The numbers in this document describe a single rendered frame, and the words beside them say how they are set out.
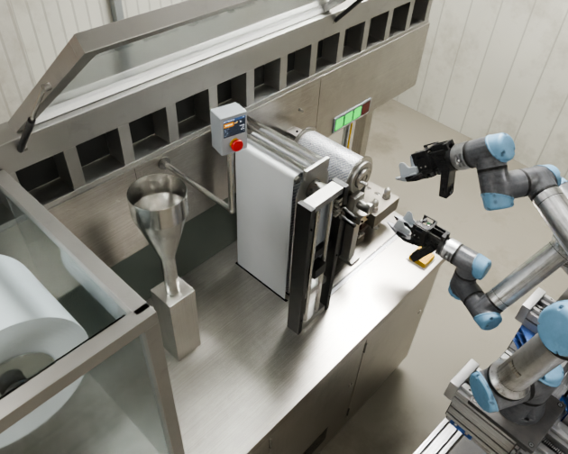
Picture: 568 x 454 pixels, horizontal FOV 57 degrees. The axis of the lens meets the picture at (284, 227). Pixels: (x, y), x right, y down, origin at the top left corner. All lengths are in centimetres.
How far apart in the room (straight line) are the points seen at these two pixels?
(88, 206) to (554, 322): 117
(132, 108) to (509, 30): 322
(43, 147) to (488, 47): 352
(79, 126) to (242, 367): 85
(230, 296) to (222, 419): 45
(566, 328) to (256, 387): 86
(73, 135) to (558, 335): 120
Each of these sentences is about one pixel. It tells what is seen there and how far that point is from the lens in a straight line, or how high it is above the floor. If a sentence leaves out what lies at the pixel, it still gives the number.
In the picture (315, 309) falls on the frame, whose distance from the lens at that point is 177.
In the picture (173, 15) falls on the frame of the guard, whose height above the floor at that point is 199.
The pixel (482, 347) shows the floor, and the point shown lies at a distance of 304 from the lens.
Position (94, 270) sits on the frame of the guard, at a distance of 101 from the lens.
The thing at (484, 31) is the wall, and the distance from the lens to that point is 430.
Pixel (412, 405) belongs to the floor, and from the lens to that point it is 273.
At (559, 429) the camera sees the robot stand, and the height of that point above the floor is 77.
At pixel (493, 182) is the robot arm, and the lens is 144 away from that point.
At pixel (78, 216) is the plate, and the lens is 148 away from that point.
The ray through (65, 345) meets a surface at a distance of 94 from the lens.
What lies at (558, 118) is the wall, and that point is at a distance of 422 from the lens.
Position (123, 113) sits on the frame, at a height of 161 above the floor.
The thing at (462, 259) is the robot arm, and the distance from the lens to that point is 176.
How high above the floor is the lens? 232
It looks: 43 degrees down
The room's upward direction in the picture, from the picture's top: 3 degrees clockwise
